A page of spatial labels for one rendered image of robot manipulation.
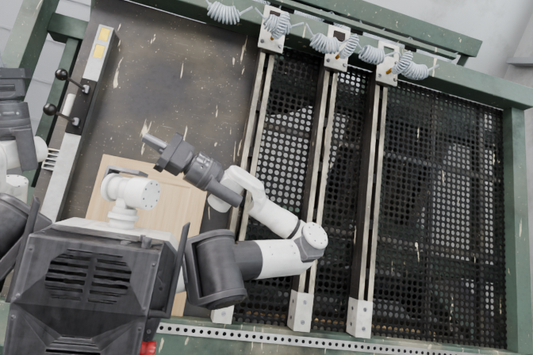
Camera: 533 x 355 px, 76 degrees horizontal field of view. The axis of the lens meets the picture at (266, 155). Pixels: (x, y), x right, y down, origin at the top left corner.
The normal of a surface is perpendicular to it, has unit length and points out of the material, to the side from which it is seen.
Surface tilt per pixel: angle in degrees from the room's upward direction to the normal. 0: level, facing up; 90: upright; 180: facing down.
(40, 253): 67
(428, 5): 90
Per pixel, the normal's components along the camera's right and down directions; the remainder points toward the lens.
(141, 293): 0.22, -0.08
